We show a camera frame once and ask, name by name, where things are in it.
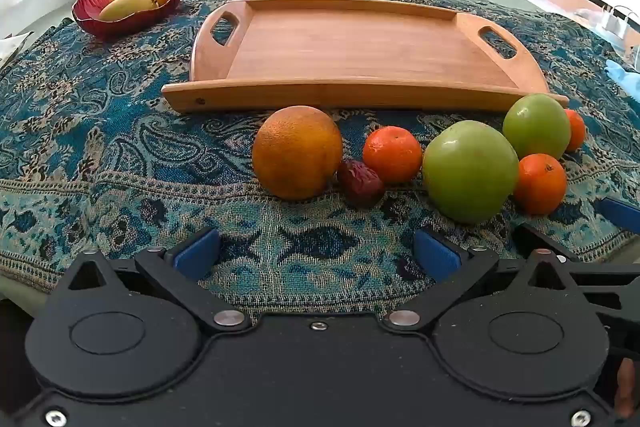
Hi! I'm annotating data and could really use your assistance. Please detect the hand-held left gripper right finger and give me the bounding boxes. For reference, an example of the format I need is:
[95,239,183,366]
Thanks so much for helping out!
[383,229,576,332]

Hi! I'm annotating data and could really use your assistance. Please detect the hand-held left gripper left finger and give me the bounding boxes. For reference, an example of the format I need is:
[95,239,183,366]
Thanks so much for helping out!
[67,227,249,333]

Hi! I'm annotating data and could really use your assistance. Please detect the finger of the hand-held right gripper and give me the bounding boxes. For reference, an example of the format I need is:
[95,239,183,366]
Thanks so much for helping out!
[597,197,640,234]
[512,223,640,308]

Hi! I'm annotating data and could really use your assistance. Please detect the small mandarin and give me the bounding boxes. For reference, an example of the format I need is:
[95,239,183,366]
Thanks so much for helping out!
[362,126,424,186]
[514,154,568,216]
[564,109,586,152]

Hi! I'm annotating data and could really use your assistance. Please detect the green apple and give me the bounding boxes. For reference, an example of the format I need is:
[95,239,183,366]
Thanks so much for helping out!
[502,94,572,160]
[422,120,520,225]

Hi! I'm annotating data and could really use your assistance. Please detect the large orange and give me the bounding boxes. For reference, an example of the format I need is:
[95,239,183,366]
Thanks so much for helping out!
[251,105,344,201]

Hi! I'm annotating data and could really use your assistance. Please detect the wooden tray with handles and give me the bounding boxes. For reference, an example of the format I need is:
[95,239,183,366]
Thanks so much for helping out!
[161,0,570,114]

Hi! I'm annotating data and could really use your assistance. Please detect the person's right hand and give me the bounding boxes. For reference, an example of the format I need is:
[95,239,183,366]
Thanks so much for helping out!
[616,356,637,419]

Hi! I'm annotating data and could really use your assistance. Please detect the dried red date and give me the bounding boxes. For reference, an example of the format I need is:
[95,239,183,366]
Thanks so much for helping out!
[336,160,385,208]

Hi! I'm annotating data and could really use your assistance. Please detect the light blue cloth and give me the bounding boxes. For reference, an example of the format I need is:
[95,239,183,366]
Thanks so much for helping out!
[604,59,640,101]

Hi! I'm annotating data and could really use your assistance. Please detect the blue patterned blanket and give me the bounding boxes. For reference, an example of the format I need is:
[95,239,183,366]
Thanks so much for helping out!
[0,0,640,314]

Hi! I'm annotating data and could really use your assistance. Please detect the red scalloped bowl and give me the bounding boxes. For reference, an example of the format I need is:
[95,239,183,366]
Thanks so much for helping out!
[71,0,186,39]

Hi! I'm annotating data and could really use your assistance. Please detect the yellow mango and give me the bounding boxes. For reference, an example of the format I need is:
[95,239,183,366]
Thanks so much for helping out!
[98,0,160,22]

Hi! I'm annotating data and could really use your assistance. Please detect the white paper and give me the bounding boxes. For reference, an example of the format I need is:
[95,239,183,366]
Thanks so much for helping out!
[0,32,34,68]

